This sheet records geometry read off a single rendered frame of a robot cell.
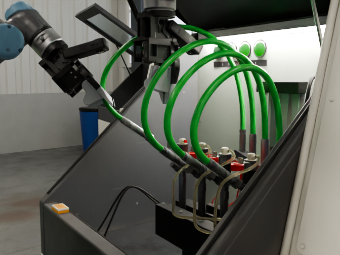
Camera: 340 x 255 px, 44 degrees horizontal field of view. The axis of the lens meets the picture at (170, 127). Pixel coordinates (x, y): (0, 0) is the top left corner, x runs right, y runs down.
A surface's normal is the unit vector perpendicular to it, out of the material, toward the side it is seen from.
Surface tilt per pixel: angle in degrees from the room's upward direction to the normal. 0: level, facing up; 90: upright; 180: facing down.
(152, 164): 90
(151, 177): 90
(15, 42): 90
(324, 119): 76
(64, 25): 90
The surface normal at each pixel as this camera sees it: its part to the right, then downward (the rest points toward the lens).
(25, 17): 0.17, -0.29
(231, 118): -0.84, 0.07
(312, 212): -0.81, -0.17
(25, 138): 0.63, 0.09
